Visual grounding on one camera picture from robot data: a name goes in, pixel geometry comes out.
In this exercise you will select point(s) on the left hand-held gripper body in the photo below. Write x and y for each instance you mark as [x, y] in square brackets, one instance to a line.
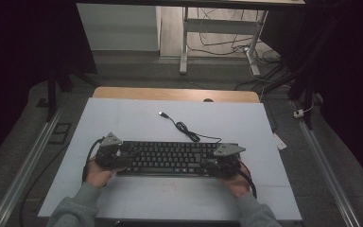
[108, 156]

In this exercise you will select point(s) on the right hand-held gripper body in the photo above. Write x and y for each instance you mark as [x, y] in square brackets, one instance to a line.
[225, 165]

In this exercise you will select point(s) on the black computer keyboard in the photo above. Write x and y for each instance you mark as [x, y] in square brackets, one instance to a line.
[170, 157]

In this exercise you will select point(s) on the white table cover board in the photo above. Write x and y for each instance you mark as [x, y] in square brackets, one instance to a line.
[138, 119]

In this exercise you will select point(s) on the white paper tag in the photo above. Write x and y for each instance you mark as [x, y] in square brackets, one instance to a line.
[280, 142]

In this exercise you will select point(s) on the wooden table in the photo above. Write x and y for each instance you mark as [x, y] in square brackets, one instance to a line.
[170, 94]

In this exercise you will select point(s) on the black metal stand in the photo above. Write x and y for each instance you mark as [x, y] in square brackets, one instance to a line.
[307, 94]
[52, 94]

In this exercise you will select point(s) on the small white box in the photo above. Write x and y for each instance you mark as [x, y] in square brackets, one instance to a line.
[298, 113]

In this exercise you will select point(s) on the white cabinet panel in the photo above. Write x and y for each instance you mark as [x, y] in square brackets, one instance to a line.
[116, 28]

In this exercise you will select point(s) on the desk with white legs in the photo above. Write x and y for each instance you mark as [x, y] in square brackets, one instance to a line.
[220, 26]

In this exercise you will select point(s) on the dark curtain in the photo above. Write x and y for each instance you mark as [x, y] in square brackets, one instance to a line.
[349, 63]
[19, 47]

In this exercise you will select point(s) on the aluminium floor rail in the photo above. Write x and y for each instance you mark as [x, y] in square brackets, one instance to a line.
[327, 173]
[22, 173]

